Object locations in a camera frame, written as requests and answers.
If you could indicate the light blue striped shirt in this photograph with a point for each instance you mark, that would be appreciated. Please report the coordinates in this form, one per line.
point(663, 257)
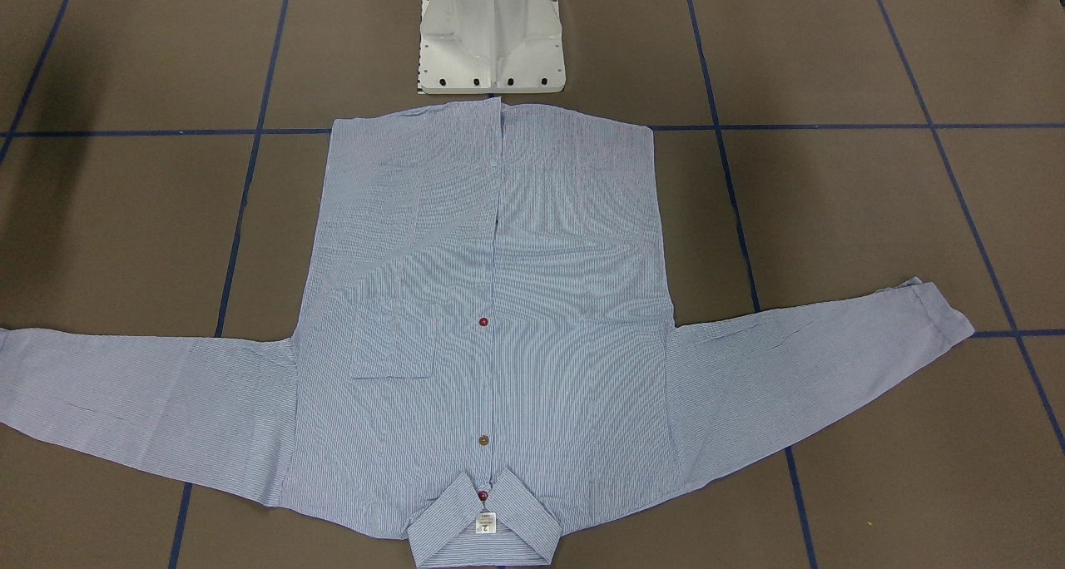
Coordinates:
point(486, 357)

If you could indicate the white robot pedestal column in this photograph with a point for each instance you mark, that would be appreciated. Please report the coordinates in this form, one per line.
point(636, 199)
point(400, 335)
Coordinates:
point(473, 47)

